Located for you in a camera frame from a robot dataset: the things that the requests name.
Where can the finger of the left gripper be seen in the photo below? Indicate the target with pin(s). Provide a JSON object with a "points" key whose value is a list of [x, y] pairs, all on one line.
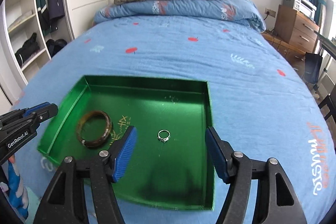
{"points": [[40, 113]]}

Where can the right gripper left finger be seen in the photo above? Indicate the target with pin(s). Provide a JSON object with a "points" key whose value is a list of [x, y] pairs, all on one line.
{"points": [[64, 199]]}

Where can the dark brown bangle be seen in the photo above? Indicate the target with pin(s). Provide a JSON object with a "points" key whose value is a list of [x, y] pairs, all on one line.
{"points": [[93, 129]]}

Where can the white open wardrobe shelf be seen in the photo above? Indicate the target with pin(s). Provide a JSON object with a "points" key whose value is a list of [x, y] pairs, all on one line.
{"points": [[19, 21]]}

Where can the green tray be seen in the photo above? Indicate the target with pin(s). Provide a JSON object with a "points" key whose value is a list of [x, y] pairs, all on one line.
{"points": [[169, 167]]}

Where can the black clothes on shelf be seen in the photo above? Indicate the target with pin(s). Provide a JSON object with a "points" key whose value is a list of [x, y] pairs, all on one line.
{"points": [[29, 47]]}

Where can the blue bed sheet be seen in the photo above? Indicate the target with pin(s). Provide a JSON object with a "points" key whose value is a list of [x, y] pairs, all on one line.
{"points": [[260, 105]]}

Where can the black bag on floor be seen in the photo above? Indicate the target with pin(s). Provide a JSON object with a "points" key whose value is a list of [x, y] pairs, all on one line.
{"points": [[312, 67]]}

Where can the wooden drawer cabinet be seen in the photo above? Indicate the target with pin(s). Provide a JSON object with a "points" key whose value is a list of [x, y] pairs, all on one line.
{"points": [[296, 29]]}

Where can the folded blue duvet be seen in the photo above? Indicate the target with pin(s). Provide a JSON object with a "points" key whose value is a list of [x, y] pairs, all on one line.
{"points": [[243, 12]]}

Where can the grey printer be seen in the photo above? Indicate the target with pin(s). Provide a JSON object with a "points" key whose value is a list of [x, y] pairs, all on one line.
{"points": [[303, 6]]}

